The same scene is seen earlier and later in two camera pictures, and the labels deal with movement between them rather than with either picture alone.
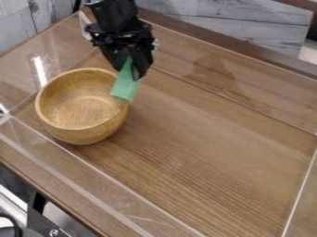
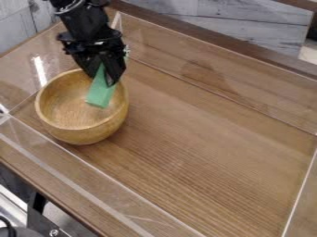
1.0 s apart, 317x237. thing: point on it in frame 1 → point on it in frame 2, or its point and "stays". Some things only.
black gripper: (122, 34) → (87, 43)
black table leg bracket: (41, 225) stays
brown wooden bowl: (77, 111) stays
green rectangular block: (126, 86) → (101, 93)
